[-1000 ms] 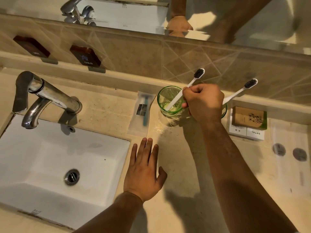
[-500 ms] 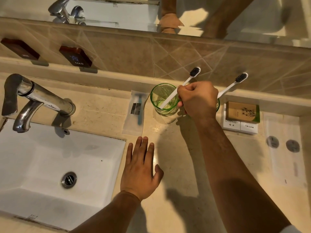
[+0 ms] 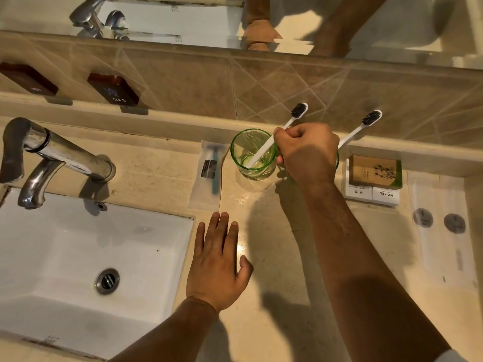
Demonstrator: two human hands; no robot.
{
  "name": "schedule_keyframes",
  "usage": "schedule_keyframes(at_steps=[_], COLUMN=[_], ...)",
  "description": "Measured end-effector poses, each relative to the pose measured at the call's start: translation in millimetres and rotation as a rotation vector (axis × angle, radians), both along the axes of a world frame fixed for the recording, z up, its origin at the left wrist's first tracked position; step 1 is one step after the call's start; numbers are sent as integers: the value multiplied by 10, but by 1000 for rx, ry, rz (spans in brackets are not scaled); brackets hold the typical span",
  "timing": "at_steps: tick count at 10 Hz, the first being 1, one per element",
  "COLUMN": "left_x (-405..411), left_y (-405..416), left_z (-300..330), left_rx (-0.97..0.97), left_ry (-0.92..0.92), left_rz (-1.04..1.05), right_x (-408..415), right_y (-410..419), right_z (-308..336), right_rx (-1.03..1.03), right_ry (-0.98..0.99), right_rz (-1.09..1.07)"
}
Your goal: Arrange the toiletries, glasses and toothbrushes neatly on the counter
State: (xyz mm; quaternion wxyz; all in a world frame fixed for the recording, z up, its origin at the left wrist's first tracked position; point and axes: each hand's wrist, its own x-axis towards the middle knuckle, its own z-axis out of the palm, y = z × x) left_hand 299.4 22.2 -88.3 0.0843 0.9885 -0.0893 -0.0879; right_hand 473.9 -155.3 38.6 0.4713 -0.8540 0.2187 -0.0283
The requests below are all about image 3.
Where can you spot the brown cardboard soap box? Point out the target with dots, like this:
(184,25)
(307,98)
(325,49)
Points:
(373,171)

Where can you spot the clear packet with grey label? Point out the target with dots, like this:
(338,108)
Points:
(423,237)
(457,252)

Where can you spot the white sleeve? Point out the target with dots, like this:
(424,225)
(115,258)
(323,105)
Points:
(451,356)

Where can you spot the person's right hand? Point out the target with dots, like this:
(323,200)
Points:
(311,150)

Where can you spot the metal sink drain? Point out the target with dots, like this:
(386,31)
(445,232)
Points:
(107,281)

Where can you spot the person's right forearm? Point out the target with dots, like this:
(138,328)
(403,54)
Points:
(358,278)

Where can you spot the wall mirror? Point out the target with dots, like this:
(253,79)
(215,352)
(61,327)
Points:
(188,18)

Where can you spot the clear plastic razor packet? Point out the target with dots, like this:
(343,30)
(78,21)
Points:
(200,192)

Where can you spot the teal disposable razor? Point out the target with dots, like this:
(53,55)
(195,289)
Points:
(214,177)

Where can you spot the person's left middle finger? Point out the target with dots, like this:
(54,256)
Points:
(223,231)

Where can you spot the green drinking glass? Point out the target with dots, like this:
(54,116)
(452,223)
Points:
(337,160)
(245,146)

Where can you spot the white toothbrush with black bristles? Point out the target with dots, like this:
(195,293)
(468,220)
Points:
(264,148)
(360,128)

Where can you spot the person's left forearm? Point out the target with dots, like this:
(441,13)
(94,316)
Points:
(177,335)

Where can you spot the chrome sink faucet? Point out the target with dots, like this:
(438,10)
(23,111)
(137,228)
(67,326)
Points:
(64,150)

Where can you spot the person's left little finger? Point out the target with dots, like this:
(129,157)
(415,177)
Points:
(199,239)

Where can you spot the white amenity box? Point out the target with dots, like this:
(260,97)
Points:
(385,196)
(356,192)

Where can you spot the person's right fingers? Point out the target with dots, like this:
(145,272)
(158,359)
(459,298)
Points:
(286,137)

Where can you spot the white ceramic sink basin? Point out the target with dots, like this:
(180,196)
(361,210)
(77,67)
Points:
(56,245)

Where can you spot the person's left thumb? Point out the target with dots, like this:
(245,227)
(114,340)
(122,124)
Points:
(246,268)

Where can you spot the metal overflow hole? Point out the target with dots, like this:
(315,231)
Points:
(101,206)

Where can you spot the dark brown sign block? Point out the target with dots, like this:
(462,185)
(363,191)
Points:
(26,79)
(113,90)

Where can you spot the person's left hand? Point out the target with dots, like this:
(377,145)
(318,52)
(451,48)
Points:
(213,271)

